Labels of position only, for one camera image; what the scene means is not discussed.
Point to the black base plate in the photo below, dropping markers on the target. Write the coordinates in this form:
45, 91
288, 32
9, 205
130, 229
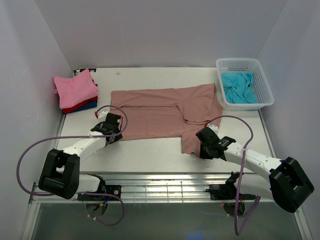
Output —
221, 192
115, 190

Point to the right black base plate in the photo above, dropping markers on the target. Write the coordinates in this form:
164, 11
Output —
221, 192

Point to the aluminium frame rail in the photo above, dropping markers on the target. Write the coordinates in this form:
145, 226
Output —
167, 188

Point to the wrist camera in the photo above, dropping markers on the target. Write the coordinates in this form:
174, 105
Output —
213, 127
100, 115

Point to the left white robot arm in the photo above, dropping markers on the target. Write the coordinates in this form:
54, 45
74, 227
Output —
61, 175

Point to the dusty pink t shirt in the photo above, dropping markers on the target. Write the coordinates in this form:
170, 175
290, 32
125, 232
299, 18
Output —
168, 113

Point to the folded red t shirt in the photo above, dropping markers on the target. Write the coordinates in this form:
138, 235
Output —
84, 105

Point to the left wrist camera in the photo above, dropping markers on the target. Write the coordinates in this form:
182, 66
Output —
100, 115

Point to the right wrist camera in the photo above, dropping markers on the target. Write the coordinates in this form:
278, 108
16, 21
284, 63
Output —
213, 127

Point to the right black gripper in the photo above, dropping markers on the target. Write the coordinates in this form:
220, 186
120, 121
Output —
203, 155

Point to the white plastic basket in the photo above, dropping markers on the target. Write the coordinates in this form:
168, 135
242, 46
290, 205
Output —
261, 86

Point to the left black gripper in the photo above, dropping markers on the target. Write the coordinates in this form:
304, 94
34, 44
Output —
118, 136

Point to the folded pink t shirt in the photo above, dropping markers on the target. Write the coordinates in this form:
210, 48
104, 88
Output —
63, 85

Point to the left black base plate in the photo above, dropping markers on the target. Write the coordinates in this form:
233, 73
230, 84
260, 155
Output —
115, 190

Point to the turquoise t shirt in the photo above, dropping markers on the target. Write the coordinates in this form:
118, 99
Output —
238, 87

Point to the folded blue t shirt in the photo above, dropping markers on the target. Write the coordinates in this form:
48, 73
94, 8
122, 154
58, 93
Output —
80, 98

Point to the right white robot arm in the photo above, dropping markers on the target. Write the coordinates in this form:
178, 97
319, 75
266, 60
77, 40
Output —
282, 180

